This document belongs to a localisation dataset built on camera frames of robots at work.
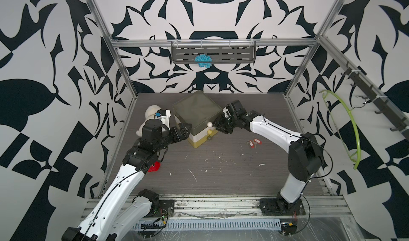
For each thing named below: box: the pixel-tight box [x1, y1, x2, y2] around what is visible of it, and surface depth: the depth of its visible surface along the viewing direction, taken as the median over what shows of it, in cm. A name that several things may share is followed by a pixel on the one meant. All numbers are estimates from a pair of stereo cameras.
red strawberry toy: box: [148, 161, 161, 173], surface depth 86 cm
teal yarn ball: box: [194, 53, 213, 69], surface depth 93 cm
